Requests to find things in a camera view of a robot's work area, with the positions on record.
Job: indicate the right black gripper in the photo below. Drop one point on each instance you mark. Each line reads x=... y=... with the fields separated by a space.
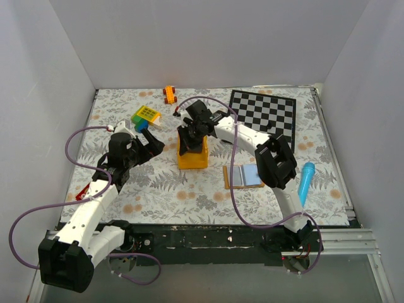
x=185 y=145

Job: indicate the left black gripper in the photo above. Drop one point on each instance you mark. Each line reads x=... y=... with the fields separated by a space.
x=154 y=146

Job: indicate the tan leather card holder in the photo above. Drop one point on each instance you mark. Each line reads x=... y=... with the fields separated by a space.
x=246 y=176

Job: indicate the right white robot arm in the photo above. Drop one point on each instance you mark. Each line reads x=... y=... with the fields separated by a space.
x=274 y=158

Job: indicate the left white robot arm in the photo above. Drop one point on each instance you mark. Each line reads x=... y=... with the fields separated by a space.
x=69 y=259

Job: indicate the yellow green toy block house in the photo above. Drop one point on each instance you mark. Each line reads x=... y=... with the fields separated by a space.
x=144 y=117

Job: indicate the floral table mat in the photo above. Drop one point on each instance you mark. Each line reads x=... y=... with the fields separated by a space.
x=158 y=192

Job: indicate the yellow plastic bin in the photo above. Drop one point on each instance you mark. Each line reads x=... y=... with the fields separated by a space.
x=193 y=160

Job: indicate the orange toy car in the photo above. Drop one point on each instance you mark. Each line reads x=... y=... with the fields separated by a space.
x=170 y=97

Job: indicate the black white chessboard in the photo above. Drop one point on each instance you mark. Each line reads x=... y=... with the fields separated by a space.
x=256 y=110

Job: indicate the red toy block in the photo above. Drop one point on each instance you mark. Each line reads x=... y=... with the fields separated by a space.
x=82 y=193

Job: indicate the blue toy microphone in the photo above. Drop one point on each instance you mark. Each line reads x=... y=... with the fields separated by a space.
x=307 y=174

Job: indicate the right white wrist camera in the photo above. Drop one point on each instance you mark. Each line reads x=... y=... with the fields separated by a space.
x=181 y=114

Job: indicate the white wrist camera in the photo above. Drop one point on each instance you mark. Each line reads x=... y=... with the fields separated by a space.
x=181 y=114
x=124 y=126

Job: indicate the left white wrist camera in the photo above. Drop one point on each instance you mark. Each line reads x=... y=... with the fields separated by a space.
x=124 y=126

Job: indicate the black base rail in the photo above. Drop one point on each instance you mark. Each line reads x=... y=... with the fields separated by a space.
x=215 y=244

